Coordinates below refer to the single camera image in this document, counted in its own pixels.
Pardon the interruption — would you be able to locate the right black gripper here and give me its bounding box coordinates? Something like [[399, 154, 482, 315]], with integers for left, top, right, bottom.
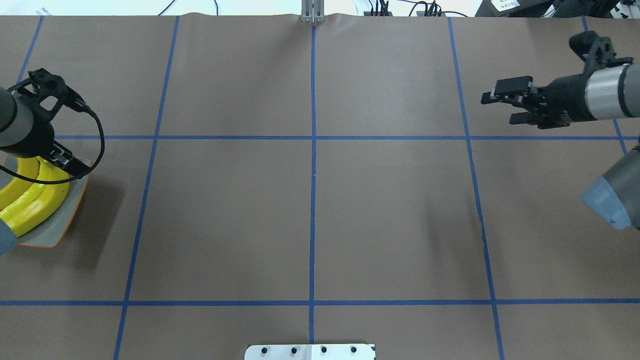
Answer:
[[480, 74, 597, 130]]

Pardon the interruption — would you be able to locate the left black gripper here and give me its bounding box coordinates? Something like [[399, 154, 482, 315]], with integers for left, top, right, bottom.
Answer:
[[1, 112, 92, 179]]

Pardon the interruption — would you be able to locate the yellow banana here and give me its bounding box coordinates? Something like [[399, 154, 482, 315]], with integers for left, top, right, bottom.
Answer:
[[0, 157, 41, 210], [36, 157, 70, 182], [1, 182, 70, 238]]

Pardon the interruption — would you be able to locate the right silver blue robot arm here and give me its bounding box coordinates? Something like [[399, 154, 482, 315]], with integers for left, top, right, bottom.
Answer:
[[480, 63, 640, 230]]

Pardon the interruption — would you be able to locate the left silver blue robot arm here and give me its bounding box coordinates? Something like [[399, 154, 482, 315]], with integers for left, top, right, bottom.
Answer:
[[0, 79, 105, 254]]

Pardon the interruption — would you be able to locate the black label printer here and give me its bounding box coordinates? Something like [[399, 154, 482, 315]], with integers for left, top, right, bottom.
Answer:
[[474, 0, 564, 18]]

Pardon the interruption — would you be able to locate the lower small circuit board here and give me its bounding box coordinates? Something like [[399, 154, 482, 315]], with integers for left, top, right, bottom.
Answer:
[[407, 0, 445, 18]]

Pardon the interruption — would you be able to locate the small circuit board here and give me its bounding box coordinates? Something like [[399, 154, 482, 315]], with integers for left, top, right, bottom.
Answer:
[[362, 0, 393, 18], [407, 0, 445, 18]]

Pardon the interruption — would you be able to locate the upper small circuit board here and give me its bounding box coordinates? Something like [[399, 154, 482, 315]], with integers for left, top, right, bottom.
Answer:
[[362, 0, 393, 18]]

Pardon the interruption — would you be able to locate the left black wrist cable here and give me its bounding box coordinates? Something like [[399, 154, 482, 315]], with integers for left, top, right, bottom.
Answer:
[[0, 107, 106, 186]]

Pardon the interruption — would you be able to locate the aluminium frame post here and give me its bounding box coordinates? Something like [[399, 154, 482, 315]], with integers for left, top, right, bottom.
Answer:
[[300, 0, 326, 26]]

